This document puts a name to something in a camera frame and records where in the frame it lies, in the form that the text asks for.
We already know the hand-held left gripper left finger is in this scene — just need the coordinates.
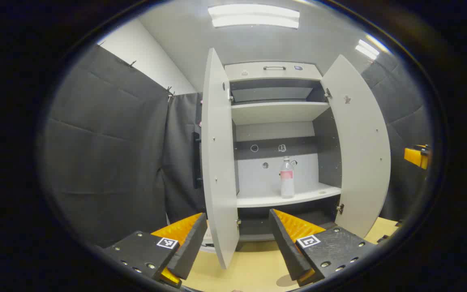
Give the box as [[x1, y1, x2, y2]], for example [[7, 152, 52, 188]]
[[102, 212, 208, 289]]

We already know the long ceiling light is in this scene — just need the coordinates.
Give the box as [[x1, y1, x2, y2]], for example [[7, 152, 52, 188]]
[[208, 4, 300, 29]]

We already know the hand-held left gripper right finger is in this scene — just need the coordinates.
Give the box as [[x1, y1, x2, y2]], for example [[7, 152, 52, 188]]
[[269, 208, 378, 286]]

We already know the small ceiling light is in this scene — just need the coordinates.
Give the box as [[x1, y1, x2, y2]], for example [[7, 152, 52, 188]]
[[355, 39, 380, 60]]

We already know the grey cabinet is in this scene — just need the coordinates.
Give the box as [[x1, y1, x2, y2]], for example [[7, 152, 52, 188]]
[[223, 61, 343, 244]]

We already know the clear plastic bottle pink label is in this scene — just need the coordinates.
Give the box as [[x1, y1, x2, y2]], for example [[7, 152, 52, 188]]
[[280, 156, 296, 199]]

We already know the grey cabinet door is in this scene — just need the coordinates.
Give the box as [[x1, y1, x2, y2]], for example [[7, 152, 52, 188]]
[[321, 54, 392, 239], [200, 48, 240, 270]]

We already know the black backdrop cloth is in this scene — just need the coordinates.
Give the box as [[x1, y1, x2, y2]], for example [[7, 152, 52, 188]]
[[41, 43, 433, 248]]

